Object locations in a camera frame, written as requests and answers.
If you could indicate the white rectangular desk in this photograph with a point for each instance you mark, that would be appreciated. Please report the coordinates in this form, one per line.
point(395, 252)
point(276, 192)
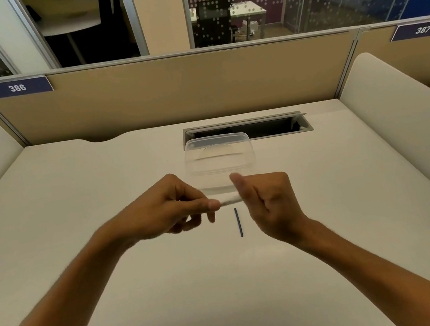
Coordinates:
point(248, 8)

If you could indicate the small white box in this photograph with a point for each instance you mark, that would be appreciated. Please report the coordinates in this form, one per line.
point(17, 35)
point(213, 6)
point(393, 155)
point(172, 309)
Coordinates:
point(253, 27)

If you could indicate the blue number label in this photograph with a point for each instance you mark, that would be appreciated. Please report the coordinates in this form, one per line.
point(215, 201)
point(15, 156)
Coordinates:
point(17, 87)
point(420, 30)

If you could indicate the person's left hand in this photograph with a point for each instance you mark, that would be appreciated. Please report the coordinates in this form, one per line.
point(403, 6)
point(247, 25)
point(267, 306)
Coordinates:
point(154, 210)

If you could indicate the person's left forearm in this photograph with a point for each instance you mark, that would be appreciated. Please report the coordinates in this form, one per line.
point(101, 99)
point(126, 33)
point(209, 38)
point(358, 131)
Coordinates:
point(60, 303)

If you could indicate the person's right hand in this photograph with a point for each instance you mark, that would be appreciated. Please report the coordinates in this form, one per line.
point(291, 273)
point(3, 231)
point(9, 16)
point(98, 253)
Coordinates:
point(276, 208)

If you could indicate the dark blue thin tube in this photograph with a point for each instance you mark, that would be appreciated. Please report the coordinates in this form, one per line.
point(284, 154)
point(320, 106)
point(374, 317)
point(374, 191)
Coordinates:
point(238, 223)

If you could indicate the black office chair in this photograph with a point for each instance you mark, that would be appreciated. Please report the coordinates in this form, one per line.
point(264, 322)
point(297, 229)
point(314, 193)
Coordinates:
point(214, 22)

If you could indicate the white thin tube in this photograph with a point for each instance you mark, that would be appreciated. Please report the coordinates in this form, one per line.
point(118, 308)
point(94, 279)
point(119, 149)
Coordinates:
point(230, 200)

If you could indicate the clear plastic container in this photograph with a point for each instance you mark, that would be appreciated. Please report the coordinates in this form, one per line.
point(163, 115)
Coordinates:
point(218, 160)

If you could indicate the white round table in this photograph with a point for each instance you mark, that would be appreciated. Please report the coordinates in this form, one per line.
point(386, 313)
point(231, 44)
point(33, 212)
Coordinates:
point(66, 24)

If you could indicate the person's left thumb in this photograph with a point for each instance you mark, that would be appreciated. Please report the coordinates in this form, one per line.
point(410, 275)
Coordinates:
point(201, 206)

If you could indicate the person's right forearm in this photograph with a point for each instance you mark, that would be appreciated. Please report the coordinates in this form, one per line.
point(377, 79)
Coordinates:
point(376, 278)

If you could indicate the person's right thumb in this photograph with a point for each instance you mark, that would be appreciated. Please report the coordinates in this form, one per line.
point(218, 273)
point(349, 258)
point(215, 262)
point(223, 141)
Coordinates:
point(244, 190)

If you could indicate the wide beige desk partition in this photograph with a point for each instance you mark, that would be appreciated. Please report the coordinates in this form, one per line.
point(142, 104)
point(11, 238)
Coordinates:
point(174, 91)

